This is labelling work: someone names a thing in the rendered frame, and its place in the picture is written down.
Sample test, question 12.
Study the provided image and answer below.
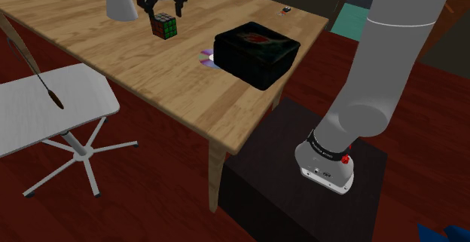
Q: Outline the shiny compact disc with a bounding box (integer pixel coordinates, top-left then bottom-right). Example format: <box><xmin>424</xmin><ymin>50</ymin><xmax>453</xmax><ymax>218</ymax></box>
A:
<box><xmin>197</xmin><ymin>48</ymin><xmax>222</xmax><ymax>71</ymax></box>

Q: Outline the black box with red mark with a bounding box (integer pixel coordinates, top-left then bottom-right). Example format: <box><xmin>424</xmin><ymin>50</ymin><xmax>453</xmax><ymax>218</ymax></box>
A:
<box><xmin>213</xmin><ymin>20</ymin><xmax>301</xmax><ymax>92</ymax></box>

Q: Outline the colourful puzzle cube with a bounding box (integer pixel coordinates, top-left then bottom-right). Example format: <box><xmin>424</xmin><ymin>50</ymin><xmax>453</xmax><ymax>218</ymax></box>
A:
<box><xmin>150</xmin><ymin>12</ymin><xmax>179</xmax><ymax>41</ymax></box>

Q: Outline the wooden table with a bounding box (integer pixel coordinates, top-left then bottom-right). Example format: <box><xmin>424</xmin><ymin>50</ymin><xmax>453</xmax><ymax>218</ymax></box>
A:
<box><xmin>0</xmin><ymin>0</ymin><xmax>330</xmax><ymax>214</ymax></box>

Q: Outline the teal furniture piece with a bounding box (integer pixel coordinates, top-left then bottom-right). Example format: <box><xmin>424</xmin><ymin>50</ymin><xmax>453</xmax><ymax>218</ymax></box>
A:
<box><xmin>329</xmin><ymin>2</ymin><xmax>371</xmax><ymax>42</ymax></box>

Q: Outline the blue angular object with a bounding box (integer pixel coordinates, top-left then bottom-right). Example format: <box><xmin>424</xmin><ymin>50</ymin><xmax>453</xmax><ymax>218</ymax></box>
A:
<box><xmin>416</xmin><ymin>222</ymin><xmax>470</xmax><ymax>242</ymax></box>

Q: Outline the white swivel chair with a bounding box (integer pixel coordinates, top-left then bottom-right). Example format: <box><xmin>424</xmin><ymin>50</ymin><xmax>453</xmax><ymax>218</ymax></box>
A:
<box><xmin>0</xmin><ymin>62</ymin><xmax>140</xmax><ymax>199</ymax></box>

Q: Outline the dark robot stand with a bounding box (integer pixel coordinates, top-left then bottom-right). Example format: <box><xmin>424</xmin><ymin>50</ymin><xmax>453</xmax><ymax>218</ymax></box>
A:
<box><xmin>218</xmin><ymin>96</ymin><xmax>389</xmax><ymax>242</ymax></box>

